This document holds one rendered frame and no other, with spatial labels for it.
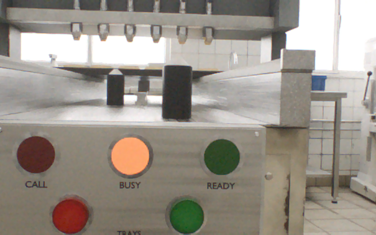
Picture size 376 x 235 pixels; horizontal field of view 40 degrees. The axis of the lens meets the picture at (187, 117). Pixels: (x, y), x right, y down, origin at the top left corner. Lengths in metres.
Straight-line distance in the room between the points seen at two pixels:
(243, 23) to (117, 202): 0.84
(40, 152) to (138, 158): 0.08
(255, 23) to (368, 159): 3.51
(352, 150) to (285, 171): 4.62
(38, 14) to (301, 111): 0.87
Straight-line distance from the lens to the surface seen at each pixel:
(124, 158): 0.45
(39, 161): 0.46
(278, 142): 0.50
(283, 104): 0.46
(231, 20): 1.23
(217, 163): 0.45
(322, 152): 4.99
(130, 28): 1.22
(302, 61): 0.46
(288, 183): 0.50
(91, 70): 1.15
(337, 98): 4.21
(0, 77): 0.54
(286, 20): 1.22
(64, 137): 0.45
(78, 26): 1.23
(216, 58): 4.62
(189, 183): 0.45
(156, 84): 3.96
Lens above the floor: 0.87
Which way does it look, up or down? 3 degrees down
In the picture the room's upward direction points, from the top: 1 degrees clockwise
